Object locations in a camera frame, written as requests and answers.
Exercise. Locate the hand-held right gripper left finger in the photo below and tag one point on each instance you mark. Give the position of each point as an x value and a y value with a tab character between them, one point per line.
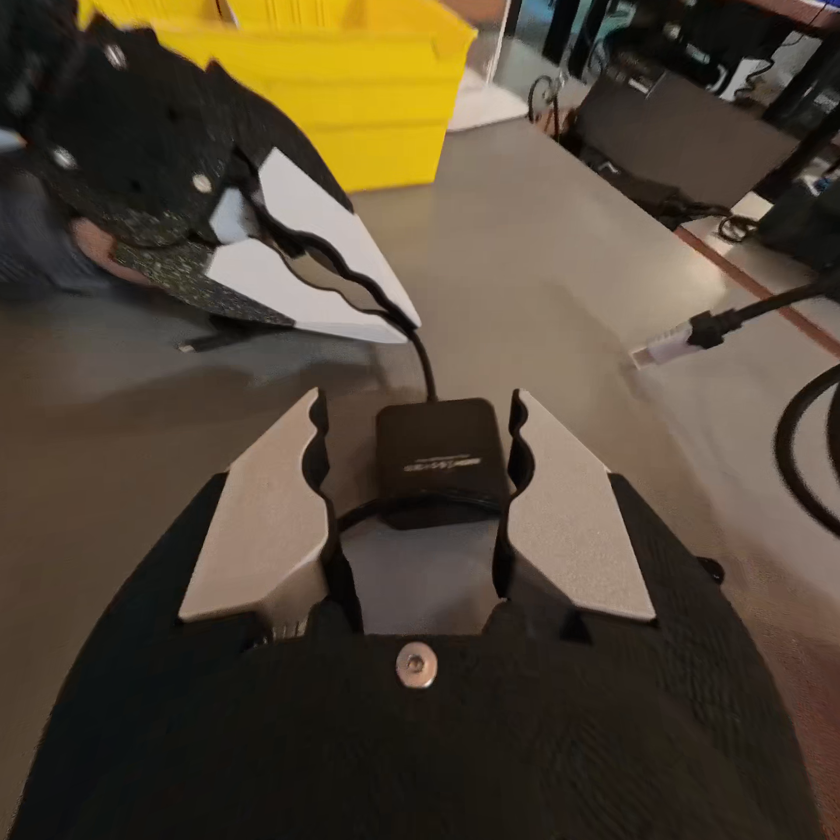
262	525

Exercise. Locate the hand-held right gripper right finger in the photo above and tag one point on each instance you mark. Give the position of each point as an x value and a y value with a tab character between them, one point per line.
571	525

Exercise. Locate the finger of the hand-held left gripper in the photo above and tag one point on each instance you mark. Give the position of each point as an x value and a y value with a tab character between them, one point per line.
275	282
315	210

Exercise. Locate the yellow plastic bin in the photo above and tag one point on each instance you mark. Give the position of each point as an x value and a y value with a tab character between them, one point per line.
367	98

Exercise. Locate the black hdmi adapter hub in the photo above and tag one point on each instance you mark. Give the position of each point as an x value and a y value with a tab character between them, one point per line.
439	453

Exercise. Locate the person's left forearm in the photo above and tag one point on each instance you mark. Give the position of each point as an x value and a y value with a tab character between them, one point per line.
33	243

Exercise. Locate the person's left hand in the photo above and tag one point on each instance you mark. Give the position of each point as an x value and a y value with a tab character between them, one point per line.
95	243

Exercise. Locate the clear acrylic panel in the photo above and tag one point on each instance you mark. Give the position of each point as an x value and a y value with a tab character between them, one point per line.
489	98

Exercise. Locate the black flat case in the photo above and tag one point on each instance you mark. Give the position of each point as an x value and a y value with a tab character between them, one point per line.
689	131

